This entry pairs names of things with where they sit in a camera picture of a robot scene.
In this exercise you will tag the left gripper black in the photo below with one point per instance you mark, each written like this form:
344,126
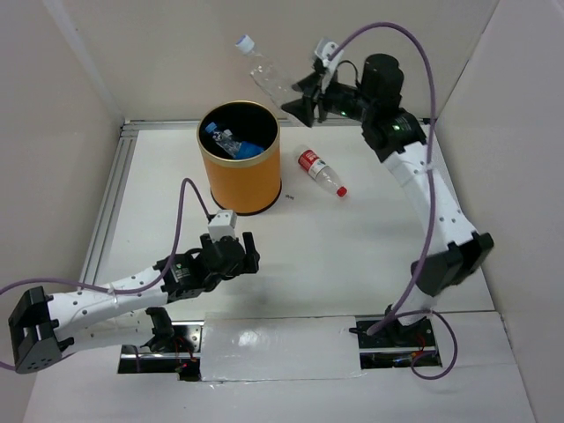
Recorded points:
249,263

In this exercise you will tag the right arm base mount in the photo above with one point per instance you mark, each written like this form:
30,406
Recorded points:
395,346

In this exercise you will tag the white tape patch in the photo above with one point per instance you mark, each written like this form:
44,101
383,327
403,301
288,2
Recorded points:
285,349

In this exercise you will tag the blue label clear bottle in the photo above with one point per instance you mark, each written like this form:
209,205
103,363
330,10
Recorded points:
237,150

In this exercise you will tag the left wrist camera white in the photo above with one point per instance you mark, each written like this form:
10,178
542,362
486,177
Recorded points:
222,225

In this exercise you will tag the clear bottle white cap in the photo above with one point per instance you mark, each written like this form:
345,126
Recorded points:
276,84

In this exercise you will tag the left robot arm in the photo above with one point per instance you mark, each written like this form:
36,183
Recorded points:
47,328

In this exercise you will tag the orange cylindrical bin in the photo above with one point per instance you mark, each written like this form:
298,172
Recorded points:
249,186

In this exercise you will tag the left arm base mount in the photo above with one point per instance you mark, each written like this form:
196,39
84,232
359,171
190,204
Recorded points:
180,357

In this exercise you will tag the red label clear bottle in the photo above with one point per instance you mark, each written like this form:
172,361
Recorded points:
319,171

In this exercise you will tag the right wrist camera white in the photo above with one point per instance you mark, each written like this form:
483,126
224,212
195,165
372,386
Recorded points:
326,53

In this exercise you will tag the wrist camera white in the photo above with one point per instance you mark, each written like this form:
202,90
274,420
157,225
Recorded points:
326,53
222,225

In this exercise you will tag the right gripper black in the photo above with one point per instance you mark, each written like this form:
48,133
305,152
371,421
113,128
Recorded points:
304,107

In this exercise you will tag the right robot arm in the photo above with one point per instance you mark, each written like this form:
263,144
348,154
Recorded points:
453,248

